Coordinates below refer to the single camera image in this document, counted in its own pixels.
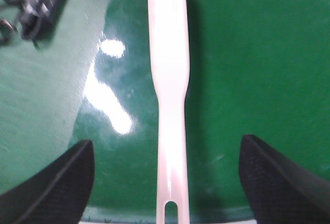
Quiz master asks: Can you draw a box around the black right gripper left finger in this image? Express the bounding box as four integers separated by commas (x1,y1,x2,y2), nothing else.
1,140,94,223

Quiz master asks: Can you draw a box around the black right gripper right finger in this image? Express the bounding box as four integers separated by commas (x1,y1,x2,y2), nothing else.
239,134,329,223

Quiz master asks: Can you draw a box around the thin black wire with connector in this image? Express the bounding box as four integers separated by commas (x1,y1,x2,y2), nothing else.
0,0,21,46

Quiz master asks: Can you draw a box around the black cable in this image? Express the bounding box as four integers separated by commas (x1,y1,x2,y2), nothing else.
15,0,75,49

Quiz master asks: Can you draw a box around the pink hand brush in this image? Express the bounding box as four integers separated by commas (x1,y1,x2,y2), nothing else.
147,0,190,223

